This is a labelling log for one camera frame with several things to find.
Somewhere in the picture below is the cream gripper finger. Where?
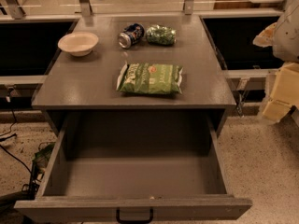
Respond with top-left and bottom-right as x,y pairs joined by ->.
252,22 -> 277,48
262,63 -> 299,122

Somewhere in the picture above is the green jalapeno chip bag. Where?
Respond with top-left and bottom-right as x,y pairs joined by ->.
116,63 -> 183,95

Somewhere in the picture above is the small green crumpled bag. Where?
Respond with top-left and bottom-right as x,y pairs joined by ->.
146,24 -> 176,46

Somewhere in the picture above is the grey open top drawer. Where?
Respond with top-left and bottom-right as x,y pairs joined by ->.
15,113 -> 252,222

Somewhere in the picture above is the green bag on floor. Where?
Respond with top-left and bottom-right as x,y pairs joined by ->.
33,142 -> 55,172

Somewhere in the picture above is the blue soda can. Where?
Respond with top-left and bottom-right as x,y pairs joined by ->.
119,23 -> 145,49

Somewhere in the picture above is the grey cabinet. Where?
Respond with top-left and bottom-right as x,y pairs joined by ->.
32,16 -> 235,137

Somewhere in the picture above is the white ceramic bowl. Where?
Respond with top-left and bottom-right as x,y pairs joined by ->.
58,32 -> 99,57

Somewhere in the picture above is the black drawer handle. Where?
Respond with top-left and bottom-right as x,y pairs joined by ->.
115,208 -> 154,224

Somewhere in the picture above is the metal railing frame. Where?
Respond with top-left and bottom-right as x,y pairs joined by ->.
0,0 -> 292,20

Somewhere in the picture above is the black floor cable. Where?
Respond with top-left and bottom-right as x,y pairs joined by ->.
0,87 -> 33,175

